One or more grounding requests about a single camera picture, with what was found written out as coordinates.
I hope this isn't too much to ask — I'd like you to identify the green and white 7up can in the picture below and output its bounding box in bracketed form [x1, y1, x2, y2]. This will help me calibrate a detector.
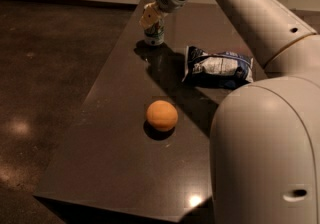
[144, 20, 164, 46]

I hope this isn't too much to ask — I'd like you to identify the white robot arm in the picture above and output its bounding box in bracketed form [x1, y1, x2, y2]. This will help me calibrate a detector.
[140, 0, 320, 224]

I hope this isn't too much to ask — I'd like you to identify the blue and white chip bag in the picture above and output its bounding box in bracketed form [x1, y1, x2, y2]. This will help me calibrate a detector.
[182, 46, 253, 90]

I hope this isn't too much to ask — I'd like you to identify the orange ball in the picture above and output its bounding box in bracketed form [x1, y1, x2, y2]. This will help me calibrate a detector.
[146, 100, 178, 132]

